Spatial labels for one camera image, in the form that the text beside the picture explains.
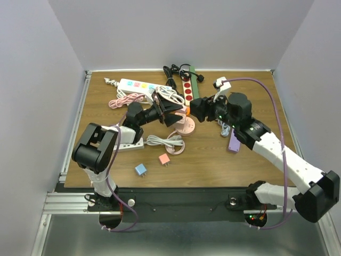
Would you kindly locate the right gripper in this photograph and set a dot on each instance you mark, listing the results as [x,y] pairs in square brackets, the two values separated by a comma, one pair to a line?
[211,105]

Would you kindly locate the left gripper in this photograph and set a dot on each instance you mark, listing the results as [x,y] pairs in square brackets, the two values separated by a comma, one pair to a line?
[168,118]

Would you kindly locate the black cube socket adapter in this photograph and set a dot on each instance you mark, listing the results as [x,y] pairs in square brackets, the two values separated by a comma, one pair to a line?
[199,108]

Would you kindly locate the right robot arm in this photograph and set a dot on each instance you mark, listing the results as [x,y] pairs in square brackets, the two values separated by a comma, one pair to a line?
[315,192]

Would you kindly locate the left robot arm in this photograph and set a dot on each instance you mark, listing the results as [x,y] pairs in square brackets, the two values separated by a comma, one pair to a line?
[98,146]

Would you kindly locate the pink plug adapter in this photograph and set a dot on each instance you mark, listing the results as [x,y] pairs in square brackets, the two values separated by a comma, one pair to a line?
[164,160]

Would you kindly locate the blue plug adapter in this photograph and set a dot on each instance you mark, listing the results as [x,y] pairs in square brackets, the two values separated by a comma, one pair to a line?
[141,170]

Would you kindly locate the pink power strip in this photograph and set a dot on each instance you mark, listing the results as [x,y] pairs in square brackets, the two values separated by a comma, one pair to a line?
[176,99]

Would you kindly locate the pink cube adapter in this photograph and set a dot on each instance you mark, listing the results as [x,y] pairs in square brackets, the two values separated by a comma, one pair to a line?
[179,124]

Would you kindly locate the pink round socket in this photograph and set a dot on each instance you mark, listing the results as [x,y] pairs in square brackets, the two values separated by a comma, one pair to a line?
[188,127]

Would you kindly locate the green power strip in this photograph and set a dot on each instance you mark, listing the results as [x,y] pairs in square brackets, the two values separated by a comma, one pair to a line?
[194,82]

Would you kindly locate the beige red power strip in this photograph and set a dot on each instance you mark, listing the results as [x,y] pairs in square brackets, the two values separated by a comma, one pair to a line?
[187,89]

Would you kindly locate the small white power strip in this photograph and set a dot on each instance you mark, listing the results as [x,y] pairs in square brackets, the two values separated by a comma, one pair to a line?
[129,147]

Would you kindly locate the white colourful power strip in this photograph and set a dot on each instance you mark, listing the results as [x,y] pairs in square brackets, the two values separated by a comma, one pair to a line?
[130,86]

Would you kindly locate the purple power strip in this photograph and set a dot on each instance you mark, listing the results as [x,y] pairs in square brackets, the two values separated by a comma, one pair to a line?
[234,143]

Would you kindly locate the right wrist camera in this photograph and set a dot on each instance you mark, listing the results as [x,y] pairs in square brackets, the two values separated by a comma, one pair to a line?
[222,86]

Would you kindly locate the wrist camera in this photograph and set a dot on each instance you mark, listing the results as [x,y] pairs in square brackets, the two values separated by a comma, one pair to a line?
[222,86]
[151,97]

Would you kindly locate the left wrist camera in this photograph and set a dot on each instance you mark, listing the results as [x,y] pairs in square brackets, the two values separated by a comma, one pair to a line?
[151,97]

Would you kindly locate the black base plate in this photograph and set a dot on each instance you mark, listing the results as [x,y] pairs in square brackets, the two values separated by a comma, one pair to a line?
[180,204]

